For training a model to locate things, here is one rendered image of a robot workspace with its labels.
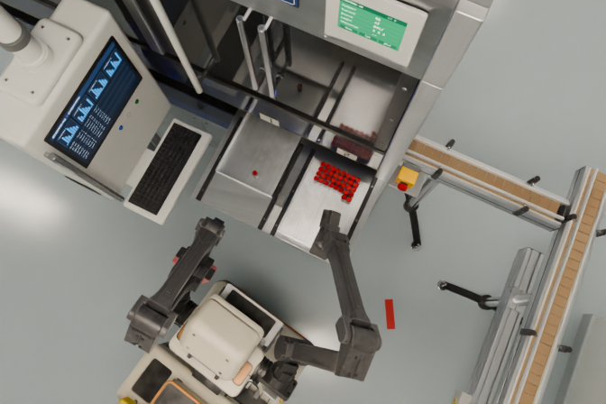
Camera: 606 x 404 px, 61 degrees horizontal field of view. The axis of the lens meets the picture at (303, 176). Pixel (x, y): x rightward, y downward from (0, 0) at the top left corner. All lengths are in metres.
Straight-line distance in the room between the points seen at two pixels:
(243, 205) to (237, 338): 0.70
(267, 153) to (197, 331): 0.88
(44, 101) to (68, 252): 1.69
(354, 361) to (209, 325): 0.46
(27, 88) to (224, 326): 0.90
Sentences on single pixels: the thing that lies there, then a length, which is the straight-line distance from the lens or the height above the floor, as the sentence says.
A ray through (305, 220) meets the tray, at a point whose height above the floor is 0.88.
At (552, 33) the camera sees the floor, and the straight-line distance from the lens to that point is 3.76.
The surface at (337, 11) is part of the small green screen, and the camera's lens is 1.17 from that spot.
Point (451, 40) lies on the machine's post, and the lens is 1.12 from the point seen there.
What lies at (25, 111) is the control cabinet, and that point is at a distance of 1.73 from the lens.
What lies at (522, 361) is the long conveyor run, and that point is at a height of 0.93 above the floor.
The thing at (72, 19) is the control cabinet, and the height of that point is 1.55.
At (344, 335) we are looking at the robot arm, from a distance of 1.34.
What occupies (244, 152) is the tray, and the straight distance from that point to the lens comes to 2.18.
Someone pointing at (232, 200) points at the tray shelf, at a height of 0.88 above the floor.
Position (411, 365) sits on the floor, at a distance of 3.01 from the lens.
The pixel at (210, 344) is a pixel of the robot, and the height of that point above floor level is 1.38.
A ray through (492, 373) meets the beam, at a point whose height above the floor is 0.55.
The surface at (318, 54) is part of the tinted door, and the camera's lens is 1.42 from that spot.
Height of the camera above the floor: 2.95
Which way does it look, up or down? 75 degrees down
